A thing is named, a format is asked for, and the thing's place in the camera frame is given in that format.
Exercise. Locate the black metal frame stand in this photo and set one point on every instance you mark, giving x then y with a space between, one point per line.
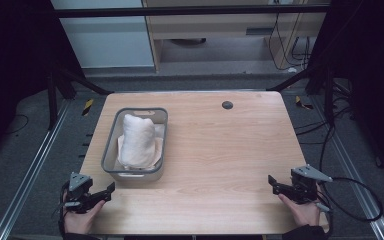
51 100
328 96

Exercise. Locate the person's right hand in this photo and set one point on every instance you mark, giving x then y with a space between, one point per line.
305 214

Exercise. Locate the black horizontal frame bar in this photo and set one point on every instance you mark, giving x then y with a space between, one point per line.
180 11

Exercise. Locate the pale beige cloth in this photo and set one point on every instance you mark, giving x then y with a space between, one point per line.
160 133

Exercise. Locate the round grey table grommet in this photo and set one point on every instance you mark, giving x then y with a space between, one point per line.
227 105

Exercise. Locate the white cabinet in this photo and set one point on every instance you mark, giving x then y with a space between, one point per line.
106 40

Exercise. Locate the dark curtain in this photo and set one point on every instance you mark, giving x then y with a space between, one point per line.
10 60
373 66

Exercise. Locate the grey-rimmed white plastic basket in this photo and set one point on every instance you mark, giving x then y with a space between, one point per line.
110 146

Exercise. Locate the white towel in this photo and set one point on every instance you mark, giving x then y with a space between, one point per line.
138 141

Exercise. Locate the person's left hand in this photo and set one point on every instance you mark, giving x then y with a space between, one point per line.
78 222

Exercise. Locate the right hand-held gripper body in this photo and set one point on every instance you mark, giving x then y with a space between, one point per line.
305 186

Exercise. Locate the light wooden shelf unit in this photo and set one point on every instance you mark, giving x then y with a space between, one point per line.
213 26

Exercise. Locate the yellow black striped tape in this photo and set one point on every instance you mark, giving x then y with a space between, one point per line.
302 103
87 107

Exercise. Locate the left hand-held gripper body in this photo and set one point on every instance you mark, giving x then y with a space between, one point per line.
79 182

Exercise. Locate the aluminium floor rail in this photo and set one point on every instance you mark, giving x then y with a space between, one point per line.
30 173
353 173

